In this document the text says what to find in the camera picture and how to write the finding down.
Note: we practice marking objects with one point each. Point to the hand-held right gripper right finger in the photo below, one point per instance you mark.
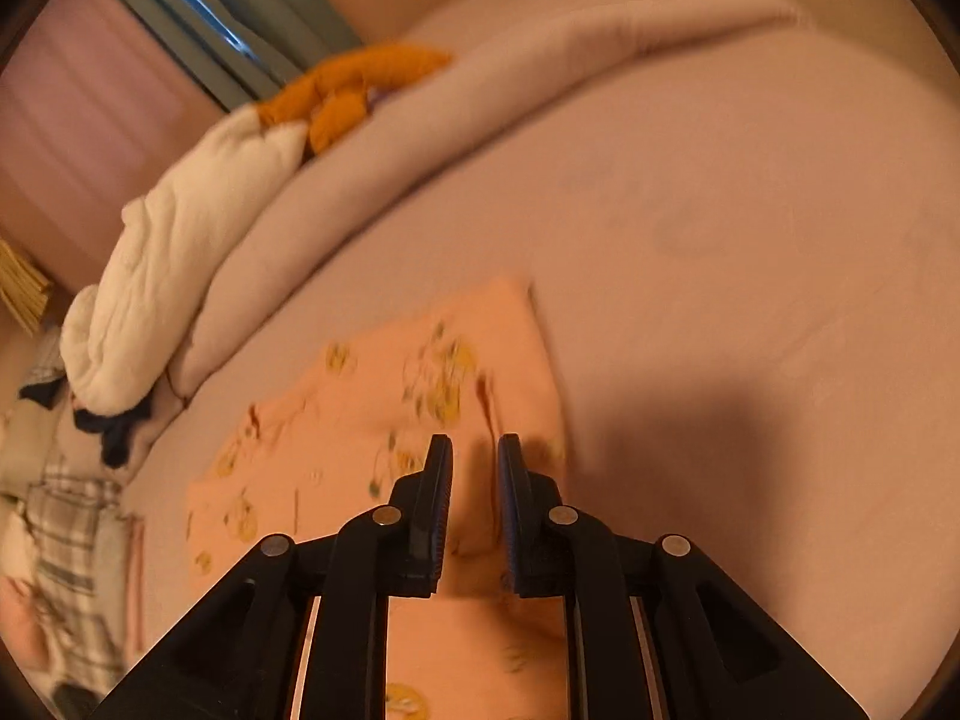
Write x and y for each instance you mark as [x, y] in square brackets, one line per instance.
[508, 495]

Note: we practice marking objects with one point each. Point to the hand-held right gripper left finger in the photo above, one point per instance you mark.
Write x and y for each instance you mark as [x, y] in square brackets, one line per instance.
[444, 495]

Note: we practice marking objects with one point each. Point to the orange cartoon print garment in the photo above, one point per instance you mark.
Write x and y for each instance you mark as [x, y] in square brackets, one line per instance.
[360, 405]

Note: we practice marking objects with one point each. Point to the dark navy cloth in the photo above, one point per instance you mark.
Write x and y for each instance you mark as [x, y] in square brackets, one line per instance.
[116, 435]

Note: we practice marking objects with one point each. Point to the lilac bed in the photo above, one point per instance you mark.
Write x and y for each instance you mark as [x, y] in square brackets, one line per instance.
[750, 240]

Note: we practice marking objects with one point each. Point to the white goose plush toy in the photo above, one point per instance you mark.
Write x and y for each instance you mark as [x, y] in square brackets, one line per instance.
[172, 255]

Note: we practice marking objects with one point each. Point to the plaid pillow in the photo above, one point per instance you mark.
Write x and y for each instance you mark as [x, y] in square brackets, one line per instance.
[71, 540]

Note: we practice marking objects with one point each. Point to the lilac quilt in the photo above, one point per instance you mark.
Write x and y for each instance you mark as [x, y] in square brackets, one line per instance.
[525, 52]

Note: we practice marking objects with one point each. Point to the yellow fringed curtain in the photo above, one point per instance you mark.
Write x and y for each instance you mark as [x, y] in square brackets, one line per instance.
[22, 285]

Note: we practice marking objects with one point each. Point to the pink curtain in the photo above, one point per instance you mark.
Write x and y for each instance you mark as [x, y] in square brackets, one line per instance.
[75, 127]

